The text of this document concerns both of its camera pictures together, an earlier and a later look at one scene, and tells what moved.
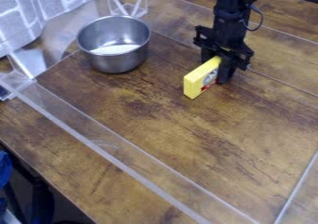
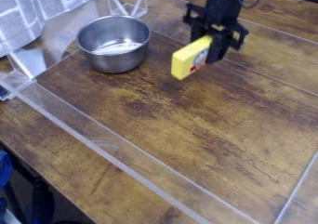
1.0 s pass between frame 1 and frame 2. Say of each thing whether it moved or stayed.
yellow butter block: moved
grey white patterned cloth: stayed
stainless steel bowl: stayed
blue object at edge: stayed
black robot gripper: moved
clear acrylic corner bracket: stayed
